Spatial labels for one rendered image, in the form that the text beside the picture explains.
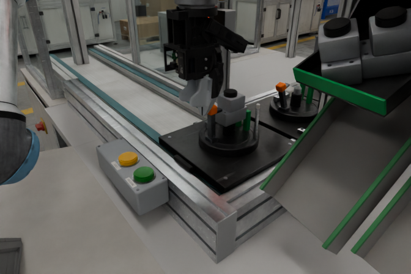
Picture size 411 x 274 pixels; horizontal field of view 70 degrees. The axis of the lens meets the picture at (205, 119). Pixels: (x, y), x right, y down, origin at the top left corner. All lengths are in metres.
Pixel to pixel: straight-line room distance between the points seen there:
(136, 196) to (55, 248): 0.18
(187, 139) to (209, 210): 0.23
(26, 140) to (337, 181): 0.57
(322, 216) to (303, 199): 0.04
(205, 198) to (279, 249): 0.17
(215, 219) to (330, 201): 0.18
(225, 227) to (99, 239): 0.26
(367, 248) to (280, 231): 0.23
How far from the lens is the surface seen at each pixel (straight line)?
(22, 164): 0.66
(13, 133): 0.66
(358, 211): 0.43
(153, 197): 0.60
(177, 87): 1.05
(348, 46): 0.39
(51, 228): 0.71
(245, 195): 0.56
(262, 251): 0.61
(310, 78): 0.40
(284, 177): 0.50
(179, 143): 0.68
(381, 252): 0.47
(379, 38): 0.38
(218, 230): 0.52
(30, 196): 0.81
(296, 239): 0.64
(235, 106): 0.63
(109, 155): 0.69
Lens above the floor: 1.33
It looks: 27 degrees down
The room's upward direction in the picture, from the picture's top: straight up
